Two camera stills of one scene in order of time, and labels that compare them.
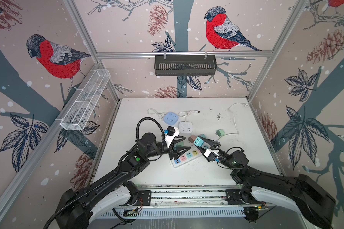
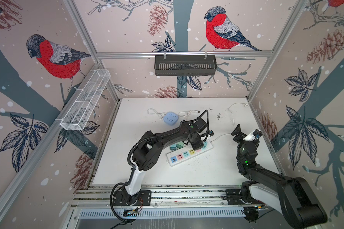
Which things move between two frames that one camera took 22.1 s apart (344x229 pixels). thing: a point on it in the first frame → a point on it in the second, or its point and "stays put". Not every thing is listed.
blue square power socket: [170, 118] stays put
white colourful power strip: [193, 153] stays put
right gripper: [214, 145] → [239, 132]
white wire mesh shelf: [85, 100] stays put
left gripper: [175, 153] → [199, 146]
